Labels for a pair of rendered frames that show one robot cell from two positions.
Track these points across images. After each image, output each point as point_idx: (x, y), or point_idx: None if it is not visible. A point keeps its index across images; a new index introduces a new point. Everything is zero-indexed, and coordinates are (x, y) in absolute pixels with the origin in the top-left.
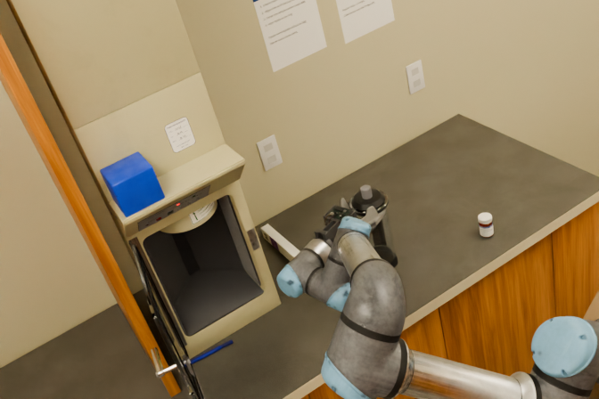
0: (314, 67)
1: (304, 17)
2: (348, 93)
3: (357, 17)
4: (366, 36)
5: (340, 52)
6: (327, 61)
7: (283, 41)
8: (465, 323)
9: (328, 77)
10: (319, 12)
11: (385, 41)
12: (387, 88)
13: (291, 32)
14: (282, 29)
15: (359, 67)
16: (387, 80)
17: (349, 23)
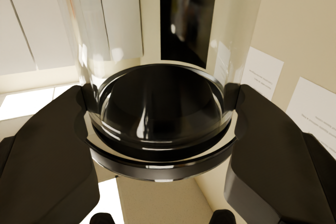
0: (326, 70)
1: (300, 118)
2: (314, 5)
3: (263, 72)
4: (265, 50)
5: (292, 58)
6: (309, 63)
7: (334, 125)
8: None
9: (320, 45)
10: (286, 107)
11: (255, 32)
12: None
13: (321, 123)
14: (327, 134)
15: (285, 27)
16: None
17: (271, 74)
